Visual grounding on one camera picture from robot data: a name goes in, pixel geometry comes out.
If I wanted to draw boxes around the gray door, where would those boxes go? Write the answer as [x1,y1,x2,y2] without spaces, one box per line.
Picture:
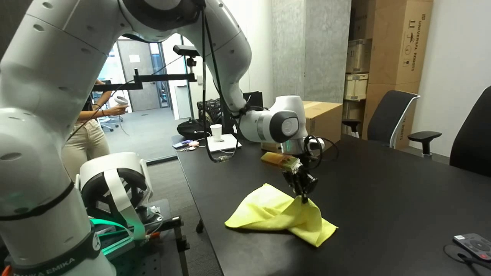
[115,38,173,115]

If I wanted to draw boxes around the black office chair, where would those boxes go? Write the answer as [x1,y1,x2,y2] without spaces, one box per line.
[448,84,491,179]
[366,89,443,158]

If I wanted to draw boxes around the brown cardboard box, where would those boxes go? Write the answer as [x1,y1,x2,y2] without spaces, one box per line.
[259,99,343,168]

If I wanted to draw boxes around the white VR headset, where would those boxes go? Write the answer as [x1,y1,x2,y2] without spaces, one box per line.
[75,150,155,231]

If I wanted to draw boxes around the green clamp bar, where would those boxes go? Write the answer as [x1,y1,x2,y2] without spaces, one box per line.
[87,214,150,262]

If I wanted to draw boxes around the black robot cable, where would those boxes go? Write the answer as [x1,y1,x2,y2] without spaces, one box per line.
[198,4,328,165]

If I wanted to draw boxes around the small dark phone device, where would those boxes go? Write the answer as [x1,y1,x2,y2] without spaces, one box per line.
[452,231,491,262]

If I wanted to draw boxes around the black equipment cart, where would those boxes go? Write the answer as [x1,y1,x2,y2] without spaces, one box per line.
[109,198,191,276]

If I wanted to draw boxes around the yellow terry towel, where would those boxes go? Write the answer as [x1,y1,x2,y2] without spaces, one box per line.
[222,182,340,250]

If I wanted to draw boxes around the small white blue packet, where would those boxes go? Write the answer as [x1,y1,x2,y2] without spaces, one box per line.
[172,139,202,153]

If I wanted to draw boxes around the black camera boom stand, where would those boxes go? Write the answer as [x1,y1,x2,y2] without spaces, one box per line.
[90,44,202,93]

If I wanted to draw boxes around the white flat box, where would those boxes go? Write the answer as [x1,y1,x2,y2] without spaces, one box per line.
[204,133,244,155]

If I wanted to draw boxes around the person in dark top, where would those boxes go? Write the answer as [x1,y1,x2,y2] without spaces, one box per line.
[61,81,130,178]

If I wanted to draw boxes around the dark monitor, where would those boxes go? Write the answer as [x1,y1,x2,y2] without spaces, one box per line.
[242,90,265,112]

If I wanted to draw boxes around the white VR controller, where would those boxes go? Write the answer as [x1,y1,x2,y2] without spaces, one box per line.
[112,92,130,107]

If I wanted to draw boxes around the gray swivel chair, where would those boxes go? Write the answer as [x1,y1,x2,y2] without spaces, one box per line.
[96,113,125,135]

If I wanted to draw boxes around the black bag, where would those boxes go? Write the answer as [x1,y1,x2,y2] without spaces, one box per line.
[175,116,211,141]

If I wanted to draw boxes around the metal shelf with boxes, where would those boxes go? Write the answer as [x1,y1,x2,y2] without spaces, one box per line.
[340,37,371,139]

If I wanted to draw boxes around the person right hand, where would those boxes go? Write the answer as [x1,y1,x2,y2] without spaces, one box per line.
[109,102,129,118]

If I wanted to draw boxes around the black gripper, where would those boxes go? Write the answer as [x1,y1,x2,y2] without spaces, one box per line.
[282,152,319,204]

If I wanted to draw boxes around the person right forearm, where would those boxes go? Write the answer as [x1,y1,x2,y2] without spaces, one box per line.
[75,104,113,127]

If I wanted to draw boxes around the white paper cup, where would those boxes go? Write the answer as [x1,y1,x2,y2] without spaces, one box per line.
[208,122,224,144]

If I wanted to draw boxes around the tall brown cardboard carton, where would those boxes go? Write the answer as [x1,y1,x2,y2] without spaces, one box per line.
[360,0,435,150]

